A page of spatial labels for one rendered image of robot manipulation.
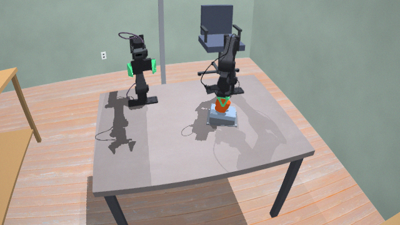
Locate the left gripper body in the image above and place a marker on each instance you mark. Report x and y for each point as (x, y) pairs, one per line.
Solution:
(222, 93)

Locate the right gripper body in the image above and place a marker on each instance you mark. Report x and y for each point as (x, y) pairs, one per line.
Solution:
(141, 64)

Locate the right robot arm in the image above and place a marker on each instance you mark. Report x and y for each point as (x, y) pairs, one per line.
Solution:
(140, 88)

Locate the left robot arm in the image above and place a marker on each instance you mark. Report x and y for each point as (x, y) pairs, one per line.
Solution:
(228, 63)

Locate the grey vertical pole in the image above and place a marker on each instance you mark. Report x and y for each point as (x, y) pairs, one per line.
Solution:
(161, 40)

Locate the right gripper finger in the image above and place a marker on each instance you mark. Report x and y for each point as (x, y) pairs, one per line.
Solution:
(153, 65)
(129, 70)

